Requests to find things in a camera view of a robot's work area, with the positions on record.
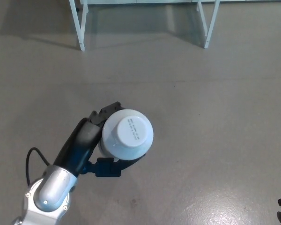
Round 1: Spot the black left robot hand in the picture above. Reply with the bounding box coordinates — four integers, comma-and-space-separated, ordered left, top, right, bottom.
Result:
53, 101, 147, 179

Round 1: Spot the white plastic cup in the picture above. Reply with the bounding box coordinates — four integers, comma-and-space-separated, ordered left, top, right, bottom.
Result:
98, 108, 154, 162

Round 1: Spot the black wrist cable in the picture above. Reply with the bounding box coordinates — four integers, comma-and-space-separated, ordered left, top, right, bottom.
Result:
26, 147, 50, 187

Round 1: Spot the white metal table frame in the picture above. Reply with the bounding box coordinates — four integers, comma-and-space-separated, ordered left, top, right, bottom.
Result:
69, 0, 221, 52

